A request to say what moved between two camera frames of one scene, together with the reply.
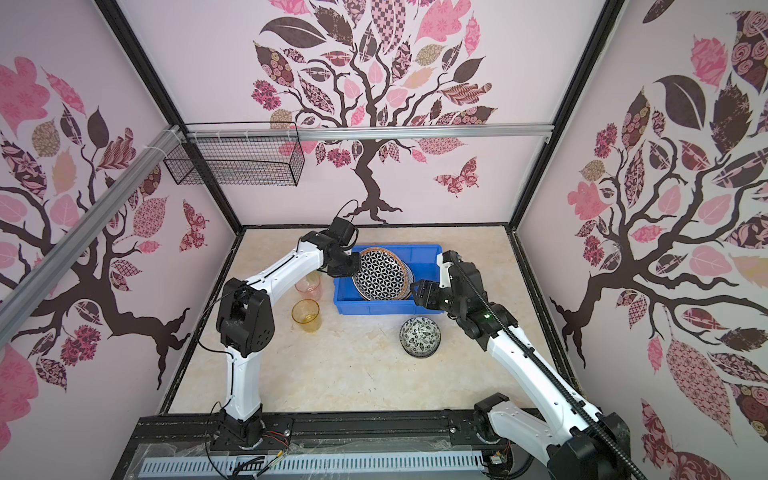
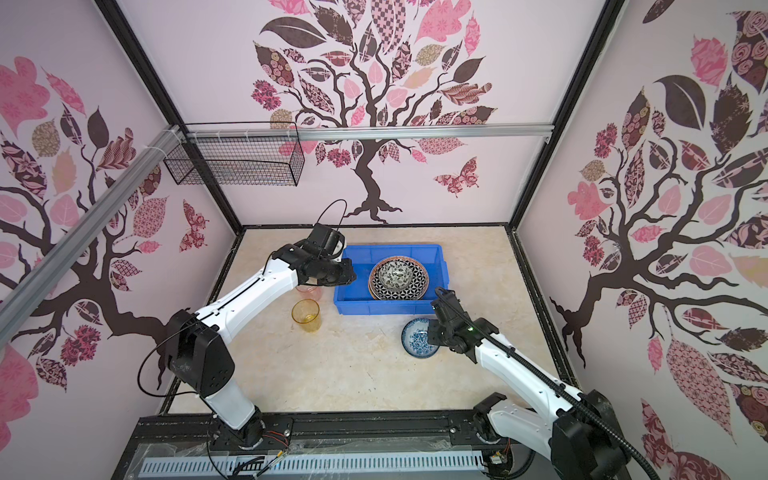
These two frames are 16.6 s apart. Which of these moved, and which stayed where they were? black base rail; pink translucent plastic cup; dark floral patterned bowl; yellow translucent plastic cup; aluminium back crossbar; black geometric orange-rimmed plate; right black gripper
Moved: right black gripper; dark floral patterned bowl; black geometric orange-rimmed plate
Stayed: black base rail; aluminium back crossbar; yellow translucent plastic cup; pink translucent plastic cup
